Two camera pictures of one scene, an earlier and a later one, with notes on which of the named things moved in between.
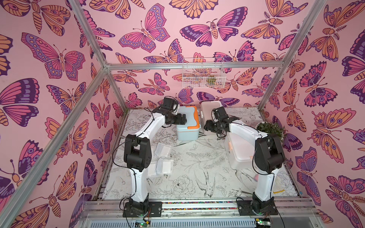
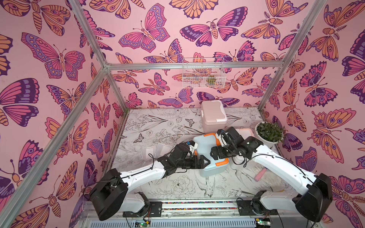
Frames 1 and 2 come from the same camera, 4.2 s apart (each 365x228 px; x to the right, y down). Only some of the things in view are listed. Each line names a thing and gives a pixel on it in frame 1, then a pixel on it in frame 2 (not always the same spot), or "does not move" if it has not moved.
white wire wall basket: x=203 y=72 does not move
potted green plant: x=272 y=128 does not move
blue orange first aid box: x=189 y=131 → x=205 y=144
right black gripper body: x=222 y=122 → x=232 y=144
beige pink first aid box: x=206 y=108 does not move
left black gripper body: x=177 y=119 → x=187 y=163
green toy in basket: x=211 y=80 does not move
